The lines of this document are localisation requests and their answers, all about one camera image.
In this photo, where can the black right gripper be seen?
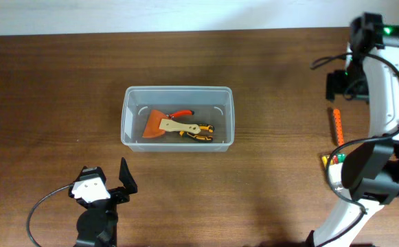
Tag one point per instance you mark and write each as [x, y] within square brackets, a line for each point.
[334, 87]

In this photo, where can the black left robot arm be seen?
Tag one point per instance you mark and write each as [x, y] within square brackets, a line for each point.
[97, 226]

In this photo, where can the orange perforated bar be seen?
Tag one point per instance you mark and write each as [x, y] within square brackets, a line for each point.
[338, 126]

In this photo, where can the clear plastic container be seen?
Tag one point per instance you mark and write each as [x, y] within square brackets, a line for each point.
[212, 105]

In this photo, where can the orange scraper wooden handle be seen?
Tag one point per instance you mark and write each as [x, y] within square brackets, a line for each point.
[158, 124]

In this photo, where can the red handled cutting pliers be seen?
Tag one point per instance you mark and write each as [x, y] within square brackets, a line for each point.
[180, 113]

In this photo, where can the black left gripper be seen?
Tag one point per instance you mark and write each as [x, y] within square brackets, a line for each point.
[123, 195]

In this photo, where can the yellow black long-nose pliers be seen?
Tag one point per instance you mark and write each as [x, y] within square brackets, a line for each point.
[204, 136]

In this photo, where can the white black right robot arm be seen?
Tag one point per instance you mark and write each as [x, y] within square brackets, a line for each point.
[367, 179]

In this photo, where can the coloured screwdriver set box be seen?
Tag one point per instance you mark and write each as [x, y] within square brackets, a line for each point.
[335, 171]

